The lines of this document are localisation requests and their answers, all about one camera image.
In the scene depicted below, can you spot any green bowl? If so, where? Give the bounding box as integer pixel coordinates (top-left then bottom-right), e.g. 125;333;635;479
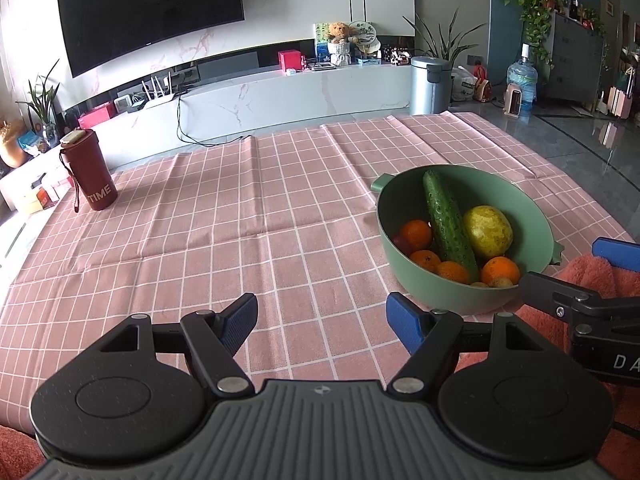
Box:
371;165;565;316

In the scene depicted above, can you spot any white wireless router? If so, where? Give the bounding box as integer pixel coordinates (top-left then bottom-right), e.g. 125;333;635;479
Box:
140;72;184;109

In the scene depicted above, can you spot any grey drawer cabinet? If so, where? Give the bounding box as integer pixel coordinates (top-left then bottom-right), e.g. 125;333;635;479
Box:
542;10;607;106

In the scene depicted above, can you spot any white plastic bag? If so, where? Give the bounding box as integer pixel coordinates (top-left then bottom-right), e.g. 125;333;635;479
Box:
450;67;478;102

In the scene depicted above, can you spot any white marble media cabinet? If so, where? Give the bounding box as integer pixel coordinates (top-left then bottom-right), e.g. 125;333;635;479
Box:
65;62;416;171

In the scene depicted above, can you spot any pink suitcase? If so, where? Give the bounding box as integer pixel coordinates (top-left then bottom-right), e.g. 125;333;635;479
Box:
607;85;635;120

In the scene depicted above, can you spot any orange mandarin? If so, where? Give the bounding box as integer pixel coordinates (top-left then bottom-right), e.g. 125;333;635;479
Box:
410;250;442;273
398;219;433;252
481;256;522;286
437;260;471;284

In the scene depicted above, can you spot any green cucumber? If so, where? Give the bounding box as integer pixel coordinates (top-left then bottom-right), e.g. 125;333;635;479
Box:
422;170;481;285

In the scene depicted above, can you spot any black wall television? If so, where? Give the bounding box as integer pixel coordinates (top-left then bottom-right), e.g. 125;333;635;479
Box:
56;0;246;78

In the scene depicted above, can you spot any brown teddy bear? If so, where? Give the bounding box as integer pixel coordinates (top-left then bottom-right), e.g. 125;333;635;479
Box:
324;21;359;46

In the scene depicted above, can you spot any white side table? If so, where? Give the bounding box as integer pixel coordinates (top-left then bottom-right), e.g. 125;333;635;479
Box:
0;157;76;223

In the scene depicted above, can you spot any pink checked tablecloth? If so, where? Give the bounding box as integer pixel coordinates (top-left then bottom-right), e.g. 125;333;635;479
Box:
0;110;636;441

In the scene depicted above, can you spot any red tumbler with strap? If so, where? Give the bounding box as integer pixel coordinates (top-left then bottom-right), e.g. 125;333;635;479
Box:
60;129;118;213

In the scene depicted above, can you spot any slender potted plant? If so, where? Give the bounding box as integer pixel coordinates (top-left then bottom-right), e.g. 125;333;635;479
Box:
16;59;63;148

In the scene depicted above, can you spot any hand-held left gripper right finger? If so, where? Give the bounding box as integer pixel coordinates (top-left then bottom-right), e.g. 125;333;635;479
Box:
386;292;546;396

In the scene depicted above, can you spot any grey pedal trash can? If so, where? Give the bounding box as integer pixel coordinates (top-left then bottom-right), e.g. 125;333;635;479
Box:
409;56;451;117

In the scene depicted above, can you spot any red box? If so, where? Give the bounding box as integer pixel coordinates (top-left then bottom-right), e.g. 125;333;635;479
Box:
77;101;116;130
278;50;304;74

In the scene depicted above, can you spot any small pink heater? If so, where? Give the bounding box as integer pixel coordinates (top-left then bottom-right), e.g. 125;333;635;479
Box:
502;83;523;117

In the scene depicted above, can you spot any long-leaf potted plant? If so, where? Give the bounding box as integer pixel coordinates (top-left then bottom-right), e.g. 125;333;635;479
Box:
402;7;488;68

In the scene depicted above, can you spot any coral fleece cloth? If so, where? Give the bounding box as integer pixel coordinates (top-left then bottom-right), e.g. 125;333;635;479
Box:
0;252;640;480

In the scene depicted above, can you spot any yellow round fruit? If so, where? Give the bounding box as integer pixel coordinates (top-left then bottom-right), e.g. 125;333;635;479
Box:
462;205;514;259

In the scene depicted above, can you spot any blue water dispenser bottle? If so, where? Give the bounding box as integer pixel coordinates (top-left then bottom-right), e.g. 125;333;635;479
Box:
506;44;540;117

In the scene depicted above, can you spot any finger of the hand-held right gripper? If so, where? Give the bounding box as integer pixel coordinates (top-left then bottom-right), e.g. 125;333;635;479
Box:
520;272;640;319
592;237;640;271

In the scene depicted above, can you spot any trailing pothos plant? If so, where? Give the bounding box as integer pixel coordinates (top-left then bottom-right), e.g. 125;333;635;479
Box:
472;0;566;68

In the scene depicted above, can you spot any round paper fan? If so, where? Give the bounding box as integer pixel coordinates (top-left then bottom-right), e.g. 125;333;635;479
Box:
347;21;381;55

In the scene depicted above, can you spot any black power cable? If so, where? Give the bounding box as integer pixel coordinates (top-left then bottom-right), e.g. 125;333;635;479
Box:
175;87;253;148

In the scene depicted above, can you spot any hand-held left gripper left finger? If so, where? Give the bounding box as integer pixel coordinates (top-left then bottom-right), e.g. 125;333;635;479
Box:
97;292;258;399

